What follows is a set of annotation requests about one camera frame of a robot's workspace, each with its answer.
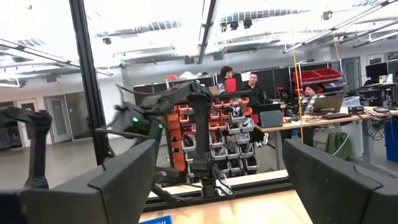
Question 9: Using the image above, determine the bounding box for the yellow cable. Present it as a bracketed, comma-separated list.
[290, 18, 305, 144]

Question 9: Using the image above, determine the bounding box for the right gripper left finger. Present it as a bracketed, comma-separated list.
[0, 139, 160, 224]

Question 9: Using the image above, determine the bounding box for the red storage bin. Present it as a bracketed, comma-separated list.
[294, 70, 323, 84]
[313, 67, 342, 80]

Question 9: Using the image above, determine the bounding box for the parts bin rack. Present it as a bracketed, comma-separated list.
[166, 95, 261, 183]

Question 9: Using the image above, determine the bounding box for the open grey laptop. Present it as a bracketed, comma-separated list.
[312, 93, 346, 115]

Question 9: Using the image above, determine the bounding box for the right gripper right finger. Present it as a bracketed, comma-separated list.
[282, 138, 398, 224]

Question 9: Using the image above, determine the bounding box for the black jointed arm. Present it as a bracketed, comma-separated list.
[0, 105, 53, 191]

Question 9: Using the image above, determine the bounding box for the wooden desk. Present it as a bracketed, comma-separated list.
[254, 105, 398, 171]

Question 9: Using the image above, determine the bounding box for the wire shelf rack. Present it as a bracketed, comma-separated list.
[289, 60, 346, 103]

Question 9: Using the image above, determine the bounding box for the person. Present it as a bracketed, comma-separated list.
[239, 72, 270, 108]
[218, 65, 239, 94]
[300, 83, 326, 115]

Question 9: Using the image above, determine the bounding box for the green backpack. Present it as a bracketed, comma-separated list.
[325, 129, 354, 161]

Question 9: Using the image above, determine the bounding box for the black computer monitor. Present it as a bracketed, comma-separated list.
[365, 61, 389, 79]

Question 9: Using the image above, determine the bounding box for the blue plastic basket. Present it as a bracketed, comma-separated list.
[138, 214, 174, 224]

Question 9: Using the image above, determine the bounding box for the black keyboard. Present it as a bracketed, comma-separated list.
[322, 112, 352, 121]

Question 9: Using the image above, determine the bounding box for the blue bin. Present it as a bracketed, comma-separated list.
[384, 115, 398, 163]

